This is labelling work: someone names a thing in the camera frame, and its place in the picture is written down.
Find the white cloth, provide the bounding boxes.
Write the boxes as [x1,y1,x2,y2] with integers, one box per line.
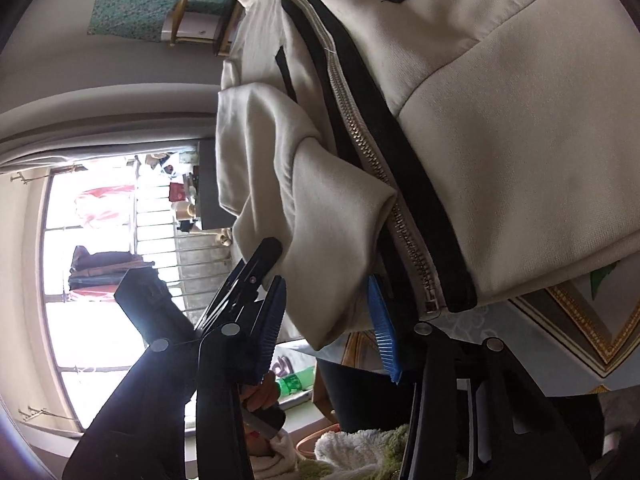
[247,432,301,480]

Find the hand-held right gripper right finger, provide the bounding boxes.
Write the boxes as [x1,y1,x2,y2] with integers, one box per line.
[368,274,608,480]

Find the white plastic bag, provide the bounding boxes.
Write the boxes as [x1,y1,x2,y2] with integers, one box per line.
[142,152,176,176]

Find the dark cabinet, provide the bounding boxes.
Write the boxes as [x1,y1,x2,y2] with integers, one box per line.
[192,137,241,231]

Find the person's left hand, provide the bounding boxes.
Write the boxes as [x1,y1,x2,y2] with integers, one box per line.
[238,367,282,414]

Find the dark hanging clothes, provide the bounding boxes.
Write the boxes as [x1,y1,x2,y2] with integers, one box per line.
[67,245,156,293]

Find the green plastic bottle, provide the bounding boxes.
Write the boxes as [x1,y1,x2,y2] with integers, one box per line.
[272,366,317,397]

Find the pink basin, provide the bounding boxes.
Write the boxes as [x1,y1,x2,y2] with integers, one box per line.
[295,422,346,461]

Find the white fluffy towel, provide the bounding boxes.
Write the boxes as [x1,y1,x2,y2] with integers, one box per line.
[314,427,396,468]

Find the red hanging clothes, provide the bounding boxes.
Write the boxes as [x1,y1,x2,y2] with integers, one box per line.
[74,185,138,228]

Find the metal window grille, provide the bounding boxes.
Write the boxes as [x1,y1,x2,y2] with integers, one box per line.
[42,155,236,311]

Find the green fluffy towel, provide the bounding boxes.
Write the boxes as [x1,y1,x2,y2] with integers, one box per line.
[300,422,416,480]

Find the white cardboard box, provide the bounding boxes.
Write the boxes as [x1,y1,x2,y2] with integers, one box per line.
[177,12,236,43]

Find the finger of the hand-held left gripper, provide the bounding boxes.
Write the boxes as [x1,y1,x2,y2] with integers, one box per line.
[192,236,285,337]

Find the cream zip jacket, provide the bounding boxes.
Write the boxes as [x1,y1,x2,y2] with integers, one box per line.
[214,0,640,353]

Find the dark cloth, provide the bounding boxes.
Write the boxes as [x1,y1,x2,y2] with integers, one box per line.
[315,355,421,433]

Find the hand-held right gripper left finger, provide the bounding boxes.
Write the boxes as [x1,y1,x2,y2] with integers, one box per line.
[62,276,288,480]

